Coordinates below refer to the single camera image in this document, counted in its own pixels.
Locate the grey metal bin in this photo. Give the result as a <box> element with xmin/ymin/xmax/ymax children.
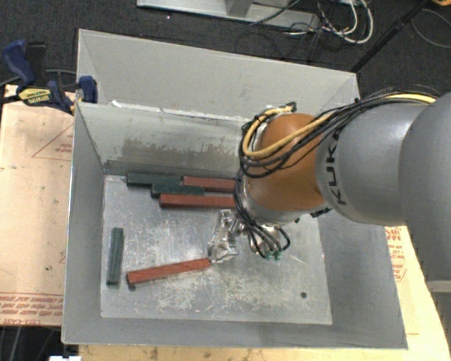
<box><xmin>43</xmin><ymin>28</ymin><xmax>441</xmax><ymax>361</ymax></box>

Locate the dark green flat block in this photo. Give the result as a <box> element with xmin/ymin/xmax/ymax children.
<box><xmin>125</xmin><ymin>170</ymin><xmax>184</xmax><ymax>192</ymax></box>
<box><xmin>150</xmin><ymin>180</ymin><xmax>207</xmax><ymax>204</ymax></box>
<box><xmin>105</xmin><ymin>226</ymin><xmax>127</xmax><ymax>287</ymax></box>

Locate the red-brown block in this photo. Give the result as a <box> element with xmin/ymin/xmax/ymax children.
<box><xmin>125</xmin><ymin>248</ymin><xmax>213</xmax><ymax>295</ymax></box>
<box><xmin>181</xmin><ymin>174</ymin><xmax>238</xmax><ymax>195</ymax></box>
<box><xmin>158</xmin><ymin>188</ymin><xmax>238</xmax><ymax>217</ymax></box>

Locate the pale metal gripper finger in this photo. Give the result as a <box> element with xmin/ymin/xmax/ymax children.
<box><xmin>206</xmin><ymin>208</ymin><xmax>235</xmax><ymax>259</ymax></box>
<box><xmin>212</xmin><ymin>231</ymin><xmax>242</xmax><ymax>267</ymax></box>

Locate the black cylinder on white bracket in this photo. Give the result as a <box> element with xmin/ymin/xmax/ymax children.
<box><xmin>309</xmin><ymin>205</ymin><xmax>332</xmax><ymax>221</ymax></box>

